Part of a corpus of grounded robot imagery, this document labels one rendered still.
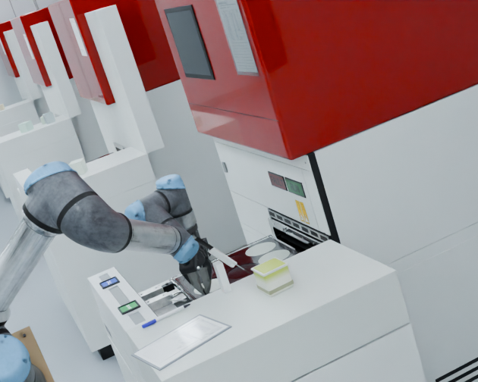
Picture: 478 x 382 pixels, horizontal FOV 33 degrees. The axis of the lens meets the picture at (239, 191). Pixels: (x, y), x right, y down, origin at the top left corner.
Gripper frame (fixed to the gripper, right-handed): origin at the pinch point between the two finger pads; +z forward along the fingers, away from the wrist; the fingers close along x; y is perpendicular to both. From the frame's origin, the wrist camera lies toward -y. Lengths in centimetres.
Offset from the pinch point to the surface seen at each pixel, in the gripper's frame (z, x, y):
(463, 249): 15, -73, 26
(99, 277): -4.8, 38.4, 19.0
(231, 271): 1.4, -5.2, 14.6
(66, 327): 91, 161, 208
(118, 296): -4.4, 25.8, 0.5
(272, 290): -6.9, -25.4, -24.5
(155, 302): 0.8, 16.3, 2.8
